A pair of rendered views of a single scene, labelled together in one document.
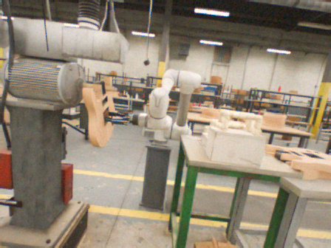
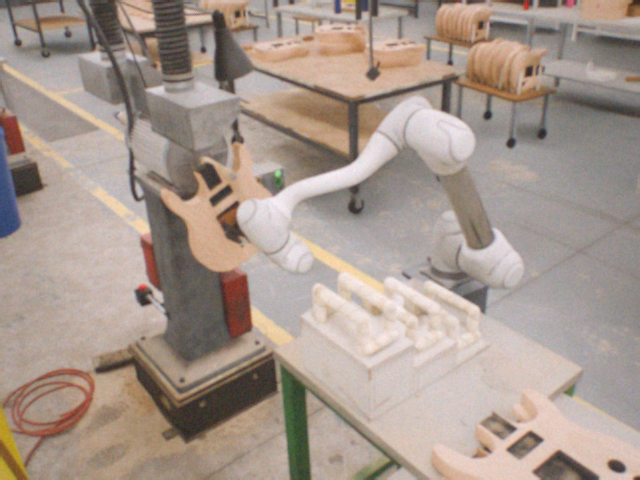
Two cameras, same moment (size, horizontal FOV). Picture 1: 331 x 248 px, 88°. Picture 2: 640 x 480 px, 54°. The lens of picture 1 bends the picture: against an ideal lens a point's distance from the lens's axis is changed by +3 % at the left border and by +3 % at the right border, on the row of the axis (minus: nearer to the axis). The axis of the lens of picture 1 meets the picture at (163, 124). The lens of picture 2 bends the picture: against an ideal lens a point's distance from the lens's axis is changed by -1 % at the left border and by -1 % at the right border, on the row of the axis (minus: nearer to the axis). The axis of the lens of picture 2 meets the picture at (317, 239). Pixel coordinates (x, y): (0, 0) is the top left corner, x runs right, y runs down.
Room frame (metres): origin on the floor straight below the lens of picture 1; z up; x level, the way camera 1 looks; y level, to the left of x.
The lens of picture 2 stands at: (0.13, -1.37, 2.06)
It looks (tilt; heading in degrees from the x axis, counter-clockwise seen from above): 29 degrees down; 53
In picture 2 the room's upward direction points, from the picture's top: 3 degrees counter-clockwise
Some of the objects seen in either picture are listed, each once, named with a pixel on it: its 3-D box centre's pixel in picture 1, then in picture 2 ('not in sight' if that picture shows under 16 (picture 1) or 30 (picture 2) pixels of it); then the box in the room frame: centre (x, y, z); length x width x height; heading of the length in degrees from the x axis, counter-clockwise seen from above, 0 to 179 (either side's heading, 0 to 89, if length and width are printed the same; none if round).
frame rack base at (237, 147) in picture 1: (233, 145); (355, 355); (0.95, -0.41, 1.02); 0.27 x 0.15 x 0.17; 90
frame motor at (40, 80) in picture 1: (49, 81); (177, 145); (1.07, 0.74, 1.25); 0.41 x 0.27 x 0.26; 91
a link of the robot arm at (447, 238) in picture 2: (162, 129); (454, 239); (1.82, 0.00, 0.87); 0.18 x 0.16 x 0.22; 85
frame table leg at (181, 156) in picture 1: (176, 187); not in sight; (1.40, -0.19, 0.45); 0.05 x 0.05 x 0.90; 1
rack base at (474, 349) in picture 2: not in sight; (437, 333); (1.26, -0.42, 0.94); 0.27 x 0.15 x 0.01; 90
